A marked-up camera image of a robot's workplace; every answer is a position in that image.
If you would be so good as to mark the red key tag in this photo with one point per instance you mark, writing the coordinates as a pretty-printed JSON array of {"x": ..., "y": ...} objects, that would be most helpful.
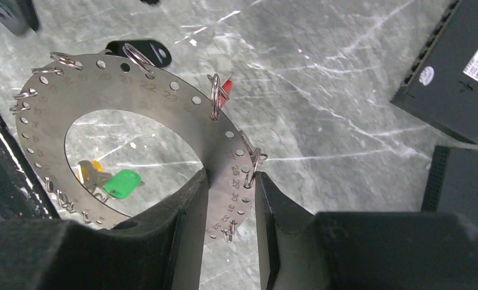
[{"x": 225, "y": 92}]

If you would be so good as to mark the plain black box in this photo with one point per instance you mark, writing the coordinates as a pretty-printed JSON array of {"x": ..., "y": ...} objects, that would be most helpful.
[{"x": 452, "y": 183}]

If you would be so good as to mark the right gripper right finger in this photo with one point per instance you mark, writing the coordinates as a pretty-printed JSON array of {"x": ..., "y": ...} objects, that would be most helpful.
[{"x": 360, "y": 250}]

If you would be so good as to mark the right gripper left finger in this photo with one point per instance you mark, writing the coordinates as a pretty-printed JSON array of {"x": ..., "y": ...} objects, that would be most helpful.
[{"x": 160, "y": 248}]

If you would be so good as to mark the green key tag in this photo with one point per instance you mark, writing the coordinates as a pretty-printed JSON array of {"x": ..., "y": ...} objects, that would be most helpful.
[{"x": 122, "y": 184}]

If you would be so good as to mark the black box with white label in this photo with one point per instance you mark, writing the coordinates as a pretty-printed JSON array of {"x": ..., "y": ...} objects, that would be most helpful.
[{"x": 441, "y": 86}]

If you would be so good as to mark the yellow key tag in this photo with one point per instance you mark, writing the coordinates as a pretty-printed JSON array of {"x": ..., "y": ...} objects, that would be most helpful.
[{"x": 87, "y": 173}]

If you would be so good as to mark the black key tag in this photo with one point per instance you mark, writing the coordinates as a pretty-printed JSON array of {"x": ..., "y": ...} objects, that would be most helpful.
[{"x": 154, "y": 50}]

